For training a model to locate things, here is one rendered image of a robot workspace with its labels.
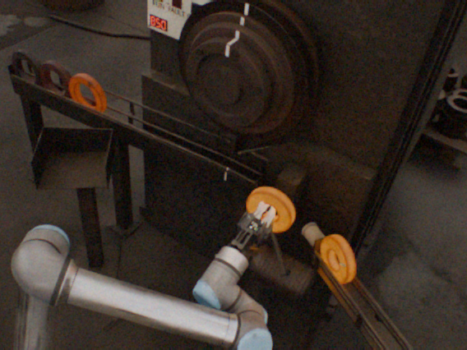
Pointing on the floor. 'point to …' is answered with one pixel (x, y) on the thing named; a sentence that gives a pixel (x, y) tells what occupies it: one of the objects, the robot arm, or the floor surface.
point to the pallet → (458, 116)
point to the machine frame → (311, 127)
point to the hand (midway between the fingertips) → (271, 205)
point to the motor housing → (273, 285)
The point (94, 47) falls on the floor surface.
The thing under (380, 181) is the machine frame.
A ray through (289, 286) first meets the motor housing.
